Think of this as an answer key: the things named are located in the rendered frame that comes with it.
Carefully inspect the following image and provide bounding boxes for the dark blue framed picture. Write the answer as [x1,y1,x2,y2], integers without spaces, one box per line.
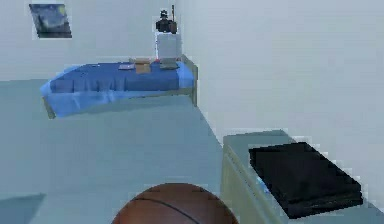
[28,3,73,39]

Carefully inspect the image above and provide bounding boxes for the bed with blue cover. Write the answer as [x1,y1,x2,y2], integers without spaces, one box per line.
[39,54,199,120]

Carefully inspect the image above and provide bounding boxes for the flat black box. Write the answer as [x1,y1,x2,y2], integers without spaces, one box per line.
[248,141,364,220]

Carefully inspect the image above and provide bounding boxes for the black figurine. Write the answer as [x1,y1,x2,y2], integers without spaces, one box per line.
[155,9,174,34]

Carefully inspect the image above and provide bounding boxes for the tan cardboard box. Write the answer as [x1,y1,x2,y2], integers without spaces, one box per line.
[133,57,152,75]

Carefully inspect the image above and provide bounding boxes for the orange basketball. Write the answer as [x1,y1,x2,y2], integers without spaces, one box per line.
[111,182,240,224]

